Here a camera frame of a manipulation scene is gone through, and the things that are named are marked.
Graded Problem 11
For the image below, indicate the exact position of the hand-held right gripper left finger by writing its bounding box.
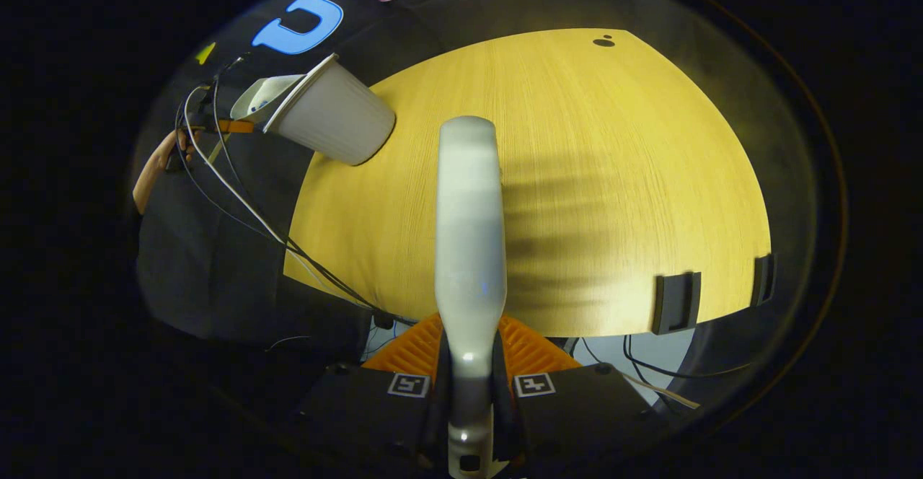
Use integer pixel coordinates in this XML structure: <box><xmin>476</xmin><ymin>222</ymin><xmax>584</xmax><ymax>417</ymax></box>
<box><xmin>296</xmin><ymin>313</ymin><xmax>451</xmax><ymax>465</ymax></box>

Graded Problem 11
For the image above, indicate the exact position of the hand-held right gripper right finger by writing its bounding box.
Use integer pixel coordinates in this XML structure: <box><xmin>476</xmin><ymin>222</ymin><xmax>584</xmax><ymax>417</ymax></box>
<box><xmin>493</xmin><ymin>315</ymin><xmax>668</xmax><ymax>465</ymax></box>

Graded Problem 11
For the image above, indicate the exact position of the white dustpan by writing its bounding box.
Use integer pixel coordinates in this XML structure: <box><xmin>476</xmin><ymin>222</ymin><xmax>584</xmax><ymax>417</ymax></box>
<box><xmin>231</xmin><ymin>74</ymin><xmax>305</xmax><ymax>123</ymax></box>

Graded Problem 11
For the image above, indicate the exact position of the white ribbed garbage bin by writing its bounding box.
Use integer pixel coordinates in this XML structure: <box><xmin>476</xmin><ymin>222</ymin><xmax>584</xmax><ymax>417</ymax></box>
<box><xmin>263</xmin><ymin>53</ymin><xmax>397</xmax><ymax>167</ymax></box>

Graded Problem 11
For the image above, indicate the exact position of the small white broom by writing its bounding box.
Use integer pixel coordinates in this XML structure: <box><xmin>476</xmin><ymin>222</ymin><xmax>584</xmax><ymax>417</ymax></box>
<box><xmin>435</xmin><ymin>116</ymin><xmax>508</xmax><ymax>479</ymax></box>

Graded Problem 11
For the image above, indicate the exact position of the wooden desktop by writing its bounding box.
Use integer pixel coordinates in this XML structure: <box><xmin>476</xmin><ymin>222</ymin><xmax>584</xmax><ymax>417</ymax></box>
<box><xmin>283</xmin><ymin>28</ymin><xmax>772</xmax><ymax>339</ymax></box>

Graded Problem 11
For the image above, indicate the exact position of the black desk clamp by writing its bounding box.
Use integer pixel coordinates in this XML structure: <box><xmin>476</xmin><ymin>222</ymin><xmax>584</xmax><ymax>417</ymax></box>
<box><xmin>750</xmin><ymin>253</ymin><xmax>777</xmax><ymax>307</ymax></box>
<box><xmin>652</xmin><ymin>271</ymin><xmax>702</xmax><ymax>336</ymax></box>

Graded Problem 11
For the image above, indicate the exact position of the black cable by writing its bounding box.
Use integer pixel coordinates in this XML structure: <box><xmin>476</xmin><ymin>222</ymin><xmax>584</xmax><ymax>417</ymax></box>
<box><xmin>623</xmin><ymin>335</ymin><xmax>752</xmax><ymax>380</ymax></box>
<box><xmin>175</xmin><ymin>89</ymin><xmax>304</xmax><ymax>252</ymax></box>
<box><xmin>211</xmin><ymin>79</ymin><xmax>396</xmax><ymax>328</ymax></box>

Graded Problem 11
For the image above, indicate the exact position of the white cable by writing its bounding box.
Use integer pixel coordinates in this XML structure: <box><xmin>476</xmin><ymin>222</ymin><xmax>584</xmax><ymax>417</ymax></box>
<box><xmin>183</xmin><ymin>85</ymin><xmax>347</xmax><ymax>299</ymax></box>

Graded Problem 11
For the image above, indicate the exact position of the beige cable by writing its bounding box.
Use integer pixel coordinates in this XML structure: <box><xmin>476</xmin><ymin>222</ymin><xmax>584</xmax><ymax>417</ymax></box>
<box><xmin>619</xmin><ymin>371</ymin><xmax>702</xmax><ymax>410</ymax></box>

